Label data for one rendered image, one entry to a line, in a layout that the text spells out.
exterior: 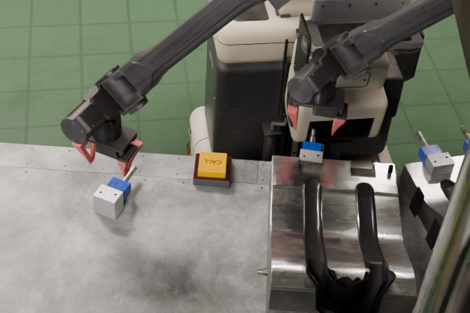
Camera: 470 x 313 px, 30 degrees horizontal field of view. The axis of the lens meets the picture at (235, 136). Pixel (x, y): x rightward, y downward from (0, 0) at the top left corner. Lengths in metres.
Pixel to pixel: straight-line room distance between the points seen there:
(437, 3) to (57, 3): 2.46
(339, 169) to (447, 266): 1.01
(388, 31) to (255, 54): 0.79
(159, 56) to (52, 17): 2.24
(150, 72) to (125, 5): 2.26
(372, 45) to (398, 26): 0.07
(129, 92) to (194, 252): 0.39
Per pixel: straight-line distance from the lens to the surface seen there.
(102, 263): 1.77
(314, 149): 1.95
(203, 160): 1.91
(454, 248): 0.84
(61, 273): 1.77
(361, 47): 1.67
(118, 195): 1.82
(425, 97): 3.47
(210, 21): 1.45
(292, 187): 1.80
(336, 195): 1.80
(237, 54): 2.36
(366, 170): 1.88
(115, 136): 1.69
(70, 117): 1.59
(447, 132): 3.34
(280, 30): 2.34
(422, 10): 1.60
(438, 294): 0.89
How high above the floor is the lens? 2.20
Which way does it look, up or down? 44 degrees down
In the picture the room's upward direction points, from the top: 4 degrees clockwise
